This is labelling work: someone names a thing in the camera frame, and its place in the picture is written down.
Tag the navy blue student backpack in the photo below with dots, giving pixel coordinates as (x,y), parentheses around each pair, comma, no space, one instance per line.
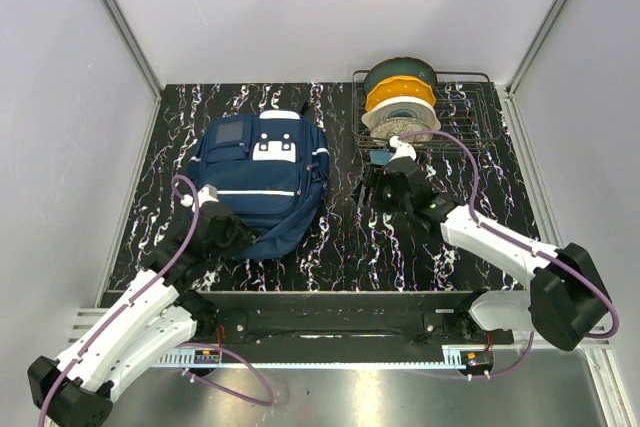
(271,169)

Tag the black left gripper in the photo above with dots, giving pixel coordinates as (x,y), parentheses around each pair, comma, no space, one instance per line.
(246,237)

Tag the white plate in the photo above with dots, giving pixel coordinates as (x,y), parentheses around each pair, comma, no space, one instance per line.
(402,107)

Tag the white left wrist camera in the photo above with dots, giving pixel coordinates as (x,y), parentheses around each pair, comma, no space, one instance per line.
(206,194)

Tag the black wire dish rack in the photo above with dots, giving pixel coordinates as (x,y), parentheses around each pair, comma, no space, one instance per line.
(467,105)

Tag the dark green plate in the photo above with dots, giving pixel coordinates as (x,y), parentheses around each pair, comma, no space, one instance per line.
(404,66)

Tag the yellow plate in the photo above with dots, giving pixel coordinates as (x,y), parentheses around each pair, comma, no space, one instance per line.
(397,86)

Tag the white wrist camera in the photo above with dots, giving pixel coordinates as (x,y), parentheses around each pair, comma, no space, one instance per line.
(206,194)
(402,151)

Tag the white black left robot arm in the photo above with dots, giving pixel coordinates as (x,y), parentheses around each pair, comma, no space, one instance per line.
(159,311)

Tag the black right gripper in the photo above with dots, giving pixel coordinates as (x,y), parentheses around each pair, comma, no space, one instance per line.
(374,176)

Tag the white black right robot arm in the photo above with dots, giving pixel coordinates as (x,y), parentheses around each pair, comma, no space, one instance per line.
(562,297)

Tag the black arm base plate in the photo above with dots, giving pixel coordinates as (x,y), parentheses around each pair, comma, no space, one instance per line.
(413,325)

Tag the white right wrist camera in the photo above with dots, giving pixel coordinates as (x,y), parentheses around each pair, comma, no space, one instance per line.
(402,151)

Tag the speckled grey plate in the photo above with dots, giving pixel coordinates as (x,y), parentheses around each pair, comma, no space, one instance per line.
(398,126)

